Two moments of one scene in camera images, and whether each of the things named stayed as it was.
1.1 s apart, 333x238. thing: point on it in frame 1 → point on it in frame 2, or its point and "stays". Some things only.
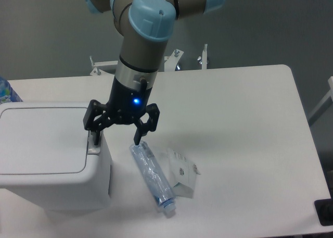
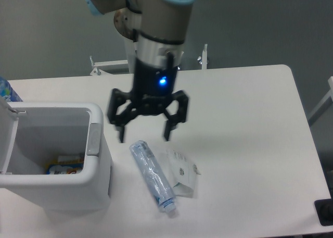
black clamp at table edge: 324,208 stays
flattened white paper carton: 183,173 stays
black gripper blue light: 125,105 → 151,94
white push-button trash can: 48,162 stays
